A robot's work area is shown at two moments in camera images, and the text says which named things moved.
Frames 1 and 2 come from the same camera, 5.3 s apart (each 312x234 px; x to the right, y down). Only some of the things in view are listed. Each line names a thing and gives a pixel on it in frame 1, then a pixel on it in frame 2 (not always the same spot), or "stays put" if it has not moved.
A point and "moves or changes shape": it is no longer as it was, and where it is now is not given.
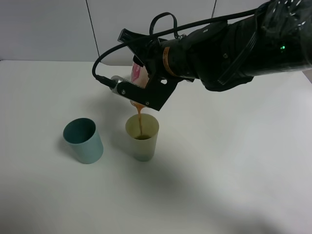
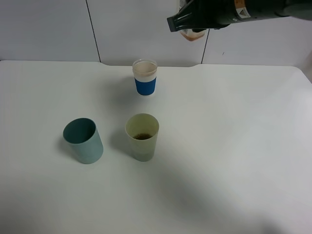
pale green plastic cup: x=143 y=145 stays put
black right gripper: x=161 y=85 to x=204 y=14
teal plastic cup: x=82 y=133 stays put
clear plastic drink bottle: x=139 y=76 moves or changes shape
